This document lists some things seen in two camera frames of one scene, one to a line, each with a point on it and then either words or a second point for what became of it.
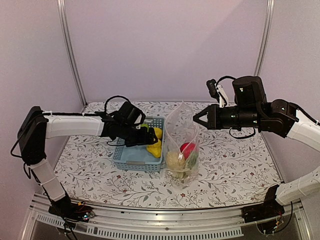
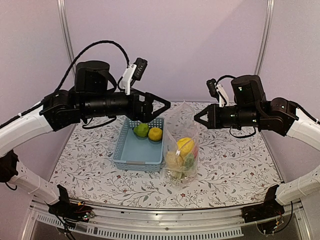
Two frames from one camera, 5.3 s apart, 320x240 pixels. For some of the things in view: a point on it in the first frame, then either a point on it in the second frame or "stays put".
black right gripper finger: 210,111 stays put
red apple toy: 186,148 → 196,152
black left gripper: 143,140 → 146,114
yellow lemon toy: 155,149 → 186,145
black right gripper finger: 211,123 stays put
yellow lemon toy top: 158,132 stays put
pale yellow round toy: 173,162 stays put
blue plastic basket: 138,158 stays put
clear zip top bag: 181,154 stays put
